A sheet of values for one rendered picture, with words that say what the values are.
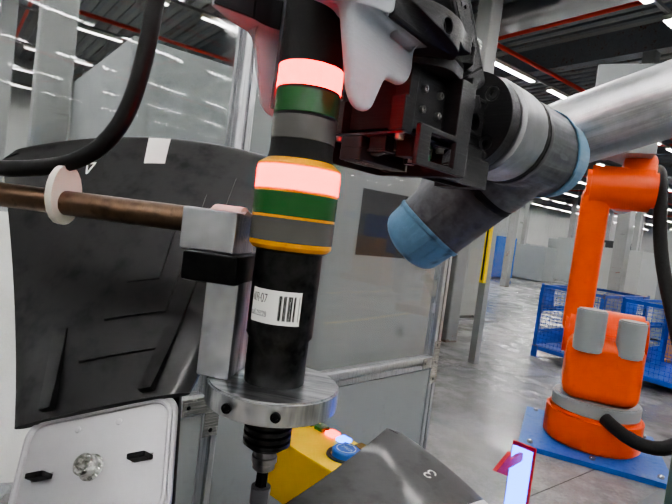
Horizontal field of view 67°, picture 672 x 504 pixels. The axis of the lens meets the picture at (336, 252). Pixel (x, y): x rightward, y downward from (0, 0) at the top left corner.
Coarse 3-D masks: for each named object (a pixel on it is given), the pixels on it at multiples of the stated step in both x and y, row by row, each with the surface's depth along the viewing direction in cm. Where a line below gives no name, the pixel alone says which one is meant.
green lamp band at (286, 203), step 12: (264, 192) 25; (276, 192) 24; (288, 192) 24; (264, 204) 25; (276, 204) 24; (288, 204) 24; (300, 204) 24; (312, 204) 24; (324, 204) 25; (336, 204) 26; (300, 216) 24; (312, 216) 24; (324, 216) 25
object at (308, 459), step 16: (304, 432) 77; (320, 432) 78; (288, 448) 72; (304, 448) 72; (320, 448) 72; (288, 464) 72; (304, 464) 70; (320, 464) 68; (336, 464) 68; (272, 480) 74; (288, 480) 72; (304, 480) 70; (272, 496) 74; (288, 496) 72
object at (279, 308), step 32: (256, 256) 26; (288, 256) 25; (320, 256) 26; (256, 288) 25; (288, 288) 25; (256, 320) 25; (288, 320) 25; (256, 352) 25; (288, 352) 25; (256, 384) 25; (288, 384) 26; (256, 448) 26
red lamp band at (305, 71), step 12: (288, 60) 25; (300, 60) 24; (312, 60) 24; (288, 72) 25; (300, 72) 24; (312, 72) 24; (324, 72) 25; (336, 72) 25; (312, 84) 24; (324, 84) 25; (336, 84) 25
